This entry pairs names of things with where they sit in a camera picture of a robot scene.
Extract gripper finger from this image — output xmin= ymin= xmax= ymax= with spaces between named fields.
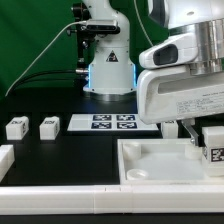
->
xmin=181 ymin=119 xmax=199 ymax=146

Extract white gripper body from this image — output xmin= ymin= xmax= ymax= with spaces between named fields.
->
xmin=137 ymin=65 xmax=224 ymax=124

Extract white square tabletop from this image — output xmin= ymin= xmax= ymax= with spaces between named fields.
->
xmin=117 ymin=139 xmax=224 ymax=185

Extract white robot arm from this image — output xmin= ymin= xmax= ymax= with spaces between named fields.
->
xmin=82 ymin=0 xmax=224 ymax=146

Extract white front obstacle bar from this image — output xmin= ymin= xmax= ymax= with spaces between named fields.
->
xmin=0 ymin=185 xmax=224 ymax=215

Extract white obstacle bar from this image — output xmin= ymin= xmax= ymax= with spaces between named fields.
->
xmin=0 ymin=145 xmax=15 ymax=182
xmin=0 ymin=185 xmax=224 ymax=215

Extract white left obstacle bar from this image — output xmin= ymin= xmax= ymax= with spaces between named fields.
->
xmin=0 ymin=145 xmax=15 ymax=182

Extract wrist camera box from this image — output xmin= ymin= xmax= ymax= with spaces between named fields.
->
xmin=139 ymin=33 xmax=198 ymax=70

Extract white marker base plate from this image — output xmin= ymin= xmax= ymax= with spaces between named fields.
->
xmin=68 ymin=114 xmax=158 ymax=131

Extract grey camera on mount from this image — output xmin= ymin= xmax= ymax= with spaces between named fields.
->
xmin=81 ymin=19 xmax=120 ymax=34

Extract white cable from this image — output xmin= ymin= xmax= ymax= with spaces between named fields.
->
xmin=4 ymin=21 xmax=88 ymax=98

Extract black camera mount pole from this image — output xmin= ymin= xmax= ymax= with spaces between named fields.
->
xmin=67 ymin=3 xmax=90 ymax=90

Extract black cable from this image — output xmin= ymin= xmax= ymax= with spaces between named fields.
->
xmin=13 ymin=69 xmax=84 ymax=90

